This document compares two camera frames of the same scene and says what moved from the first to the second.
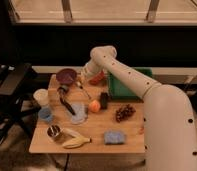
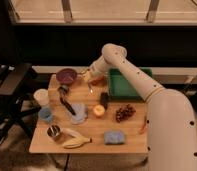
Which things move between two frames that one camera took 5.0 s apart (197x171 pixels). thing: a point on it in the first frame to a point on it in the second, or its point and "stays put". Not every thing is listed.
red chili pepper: x=142 y=130 stays put
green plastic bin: x=119 y=92 stays put
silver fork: x=80 y=86 to x=90 y=89
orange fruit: x=94 y=106 to x=99 y=109
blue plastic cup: x=45 y=115 stays put
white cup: x=41 y=95 stays put
